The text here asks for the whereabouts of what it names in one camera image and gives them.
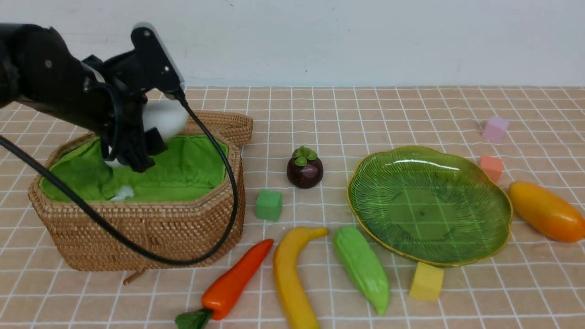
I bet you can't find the black left camera cable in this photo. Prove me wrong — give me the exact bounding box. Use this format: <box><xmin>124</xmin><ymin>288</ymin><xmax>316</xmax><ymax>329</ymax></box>
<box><xmin>0</xmin><ymin>91</ymin><xmax>239</xmax><ymax>267</ymax></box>

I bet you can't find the orange foam cube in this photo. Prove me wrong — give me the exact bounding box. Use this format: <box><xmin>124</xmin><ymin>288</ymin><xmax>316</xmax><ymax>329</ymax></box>
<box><xmin>479</xmin><ymin>155</ymin><xmax>504</xmax><ymax>183</ymax></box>

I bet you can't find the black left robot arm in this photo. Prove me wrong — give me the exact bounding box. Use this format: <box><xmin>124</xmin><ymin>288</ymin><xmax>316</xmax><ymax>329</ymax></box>
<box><xmin>1</xmin><ymin>22</ymin><xmax>171</xmax><ymax>172</ymax></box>

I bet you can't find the orange toy mango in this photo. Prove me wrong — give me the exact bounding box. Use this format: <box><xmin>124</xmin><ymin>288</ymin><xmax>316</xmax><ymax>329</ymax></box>
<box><xmin>508</xmin><ymin>181</ymin><xmax>585</xmax><ymax>242</ymax></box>

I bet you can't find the orange toy carrot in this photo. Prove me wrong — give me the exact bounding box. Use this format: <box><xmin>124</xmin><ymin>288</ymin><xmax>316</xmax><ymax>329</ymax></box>
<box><xmin>174</xmin><ymin>239</ymin><xmax>274</xmax><ymax>329</ymax></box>

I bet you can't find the green toy cucumber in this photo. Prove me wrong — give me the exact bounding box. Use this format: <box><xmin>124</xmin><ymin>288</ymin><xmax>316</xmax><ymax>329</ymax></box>
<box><xmin>333</xmin><ymin>226</ymin><xmax>391</xmax><ymax>316</ymax></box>

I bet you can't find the yellow toy banana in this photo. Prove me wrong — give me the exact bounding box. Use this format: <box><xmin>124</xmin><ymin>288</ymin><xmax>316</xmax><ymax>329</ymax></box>
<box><xmin>272</xmin><ymin>227</ymin><xmax>329</xmax><ymax>329</ymax></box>

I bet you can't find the purple toy mangosteen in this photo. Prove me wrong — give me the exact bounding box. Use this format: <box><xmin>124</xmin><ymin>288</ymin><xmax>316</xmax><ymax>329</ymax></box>
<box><xmin>286</xmin><ymin>145</ymin><xmax>324</xmax><ymax>189</ymax></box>

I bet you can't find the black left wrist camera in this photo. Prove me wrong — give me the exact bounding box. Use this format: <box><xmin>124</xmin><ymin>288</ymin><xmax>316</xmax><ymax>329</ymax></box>
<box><xmin>130</xmin><ymin>21</ymin><xmax>184</xmax><ymax>99</ymax></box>

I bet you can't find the pink foam cube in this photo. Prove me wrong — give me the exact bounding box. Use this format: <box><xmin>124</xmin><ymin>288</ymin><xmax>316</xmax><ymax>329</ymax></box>
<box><xmin>481</xmin><ymin>116</ymin><xmax>510</xmax><ymax>143</ymax></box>

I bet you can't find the green foam cube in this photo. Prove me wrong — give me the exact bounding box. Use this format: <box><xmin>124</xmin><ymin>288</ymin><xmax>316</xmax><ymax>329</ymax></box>
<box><xmin>255</xmin><ymin>189</ymin><xmax>283</xmax><ymax>222</ymax></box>

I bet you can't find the green fabric basket lining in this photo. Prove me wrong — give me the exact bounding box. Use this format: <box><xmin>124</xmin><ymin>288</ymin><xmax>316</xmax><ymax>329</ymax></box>
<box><xmin>50</xmin><ymin>135</ymin><xmax>225</xmax><ymax>202</ymax></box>

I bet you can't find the green glass leaf plate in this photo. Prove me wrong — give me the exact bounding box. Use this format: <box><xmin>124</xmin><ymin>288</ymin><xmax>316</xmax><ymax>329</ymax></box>
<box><xmin>346</xmin><ymin>145</ymin><xmax>513</xmax><ymax>267</ymax></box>

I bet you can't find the yellow foam cube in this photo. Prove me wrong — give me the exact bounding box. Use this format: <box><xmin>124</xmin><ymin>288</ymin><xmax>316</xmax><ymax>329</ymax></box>
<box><xmin>409</xmin><ymin>262</ymin><xmax>445</xmax><ymax>301</ymax></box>

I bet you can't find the woven wicker basket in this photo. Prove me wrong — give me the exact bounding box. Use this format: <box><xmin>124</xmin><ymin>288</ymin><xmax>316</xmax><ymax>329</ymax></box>
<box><xmin>28</xmin><ymin>135</ymin><xmax>233</xmax><ymax>271</ymax></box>

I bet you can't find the woven wicker basket lid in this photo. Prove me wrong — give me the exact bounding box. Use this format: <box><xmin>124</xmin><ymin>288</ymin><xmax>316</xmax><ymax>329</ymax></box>
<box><xmin>194</xmin><ymin>110</ymin><xmax>254</xmax><ymax>147</ymax></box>

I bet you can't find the white fluff in basket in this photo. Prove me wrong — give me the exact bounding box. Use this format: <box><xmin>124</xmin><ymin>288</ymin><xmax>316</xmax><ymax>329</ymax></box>
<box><xmin>110</xmin><ymin>185</ymin><xmax>134</xmax><ymax>202</ymax></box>

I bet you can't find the beige checked tablecloth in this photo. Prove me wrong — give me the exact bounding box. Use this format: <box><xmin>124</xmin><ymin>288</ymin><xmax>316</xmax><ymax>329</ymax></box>
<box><xmin>0</xmin><ymin>86</ymin><xmax>585</xmax><ymax>329</ymax></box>

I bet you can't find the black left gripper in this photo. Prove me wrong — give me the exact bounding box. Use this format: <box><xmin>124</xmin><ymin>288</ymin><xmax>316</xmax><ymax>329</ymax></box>
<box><xmin>82</xmin><ymin>49</ymin><xmax>168</xmax><ymax>173</ymax></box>

